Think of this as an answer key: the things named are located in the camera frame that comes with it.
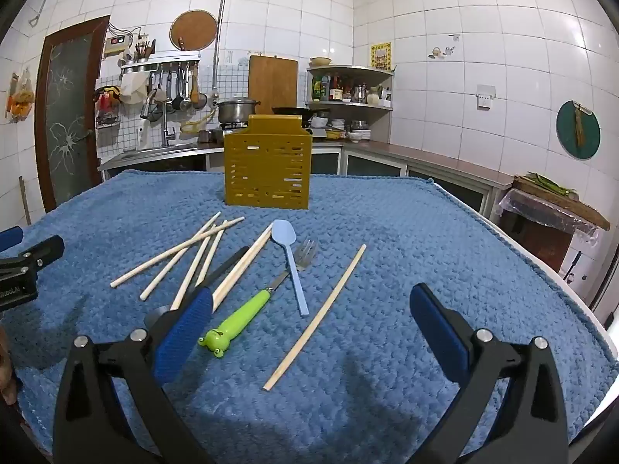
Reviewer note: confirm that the white hanging cloth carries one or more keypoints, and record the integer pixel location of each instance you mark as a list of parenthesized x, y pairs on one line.
[(133, 88)]

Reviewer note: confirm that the hanging plastic bags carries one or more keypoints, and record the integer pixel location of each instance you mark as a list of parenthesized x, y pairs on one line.
[(20, 99)]

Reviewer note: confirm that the row of hanging kitchen tools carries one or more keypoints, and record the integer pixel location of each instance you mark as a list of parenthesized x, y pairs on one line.
[(181, 87)]

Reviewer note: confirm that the light blue spoon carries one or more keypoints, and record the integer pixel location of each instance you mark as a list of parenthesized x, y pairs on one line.
[(283, 237)]

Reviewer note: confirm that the corner wall shelf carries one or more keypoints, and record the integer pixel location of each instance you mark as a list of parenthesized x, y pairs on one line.
[(367, 106)]

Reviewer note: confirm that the small metal cup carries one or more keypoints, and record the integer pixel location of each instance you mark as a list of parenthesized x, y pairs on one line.
[(209, 136)]

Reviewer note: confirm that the white wall socket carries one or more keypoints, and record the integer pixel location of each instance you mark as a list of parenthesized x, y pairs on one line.
[(485, 97)]

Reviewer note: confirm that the black frying pan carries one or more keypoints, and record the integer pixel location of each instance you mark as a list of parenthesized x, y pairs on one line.
[(300, 110)]

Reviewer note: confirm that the green vegetables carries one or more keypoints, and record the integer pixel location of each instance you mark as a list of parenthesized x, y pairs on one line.
[(551, 184)]

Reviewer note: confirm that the stack of dishes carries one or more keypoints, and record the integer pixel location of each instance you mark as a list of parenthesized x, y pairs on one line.
[(350, 133)]

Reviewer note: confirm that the green round board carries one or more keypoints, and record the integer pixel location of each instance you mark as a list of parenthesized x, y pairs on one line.
[(590, 130)]

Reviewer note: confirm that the wooden cutting board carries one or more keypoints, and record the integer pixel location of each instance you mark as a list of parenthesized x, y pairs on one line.
[(273, 82)]

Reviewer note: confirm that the steel faucet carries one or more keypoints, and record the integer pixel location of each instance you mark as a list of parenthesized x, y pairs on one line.
[(167, 128)]

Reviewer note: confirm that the steel wall pipe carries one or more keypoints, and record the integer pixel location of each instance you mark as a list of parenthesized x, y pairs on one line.
[(221, 19)]

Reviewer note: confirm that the brown frosted glass door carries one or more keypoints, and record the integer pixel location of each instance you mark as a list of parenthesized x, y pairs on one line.
[(65, 106)]

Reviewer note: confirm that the yellow slotted utensil holder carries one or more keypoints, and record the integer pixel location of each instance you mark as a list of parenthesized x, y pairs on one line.
[(266, 164)]

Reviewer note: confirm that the kitchen counter with cabinets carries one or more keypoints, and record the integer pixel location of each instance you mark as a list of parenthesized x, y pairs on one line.
[(377, 164)]

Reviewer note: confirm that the black long utensil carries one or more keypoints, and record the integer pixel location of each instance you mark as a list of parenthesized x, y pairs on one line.
[(227, 265)]

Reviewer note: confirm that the round woven lid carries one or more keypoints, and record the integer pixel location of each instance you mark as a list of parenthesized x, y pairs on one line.
[(193, 30)]

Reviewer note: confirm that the wooden chopstick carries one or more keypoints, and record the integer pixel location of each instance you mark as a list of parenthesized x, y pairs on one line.
[(217, 240), (314, 319), (244, 271), (161, 277), (145, 267), (183, 287), (240, 265)]

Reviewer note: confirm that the blue fleece blanket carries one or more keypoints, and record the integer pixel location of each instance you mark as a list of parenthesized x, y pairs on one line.
[(411, 261)]

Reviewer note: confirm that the plastic covered side table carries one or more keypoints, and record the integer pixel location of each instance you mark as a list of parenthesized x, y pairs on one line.
[(537, 241)]

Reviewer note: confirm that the row of condiment bottles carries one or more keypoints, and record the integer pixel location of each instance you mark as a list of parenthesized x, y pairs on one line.
[(333, 89)]

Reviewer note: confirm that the person's left hand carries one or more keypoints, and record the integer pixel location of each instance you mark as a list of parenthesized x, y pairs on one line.
[(7, 372)]

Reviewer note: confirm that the cream bowl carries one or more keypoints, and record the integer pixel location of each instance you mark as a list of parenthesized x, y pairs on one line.
[(320, 61)]

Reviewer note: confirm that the steel cooking pot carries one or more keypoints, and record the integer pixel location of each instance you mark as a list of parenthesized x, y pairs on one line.
[(234, 111)]

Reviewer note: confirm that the gas stove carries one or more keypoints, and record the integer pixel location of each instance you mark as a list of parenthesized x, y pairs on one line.
[(232, 127)]

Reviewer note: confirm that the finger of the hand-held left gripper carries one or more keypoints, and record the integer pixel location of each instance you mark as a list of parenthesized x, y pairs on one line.
[(9, 239), (46, 249)]

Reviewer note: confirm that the steel sink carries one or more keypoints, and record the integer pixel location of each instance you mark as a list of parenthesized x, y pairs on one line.
[(154, 151)]

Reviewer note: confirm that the white wall power box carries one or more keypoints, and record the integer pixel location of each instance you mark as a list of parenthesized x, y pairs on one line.
[(116, 47)]

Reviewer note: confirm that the wooden chopping block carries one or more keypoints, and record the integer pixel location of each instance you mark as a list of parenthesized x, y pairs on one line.
[(570, 205)]

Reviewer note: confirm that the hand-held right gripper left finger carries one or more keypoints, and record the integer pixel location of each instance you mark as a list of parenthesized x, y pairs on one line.
[(183, 333)]

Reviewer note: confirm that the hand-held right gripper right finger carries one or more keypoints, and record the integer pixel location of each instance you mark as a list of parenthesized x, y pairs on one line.
[(440, 338)]

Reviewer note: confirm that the steel wall rack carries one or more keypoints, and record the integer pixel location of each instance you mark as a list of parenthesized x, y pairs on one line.
[(159, 63)]

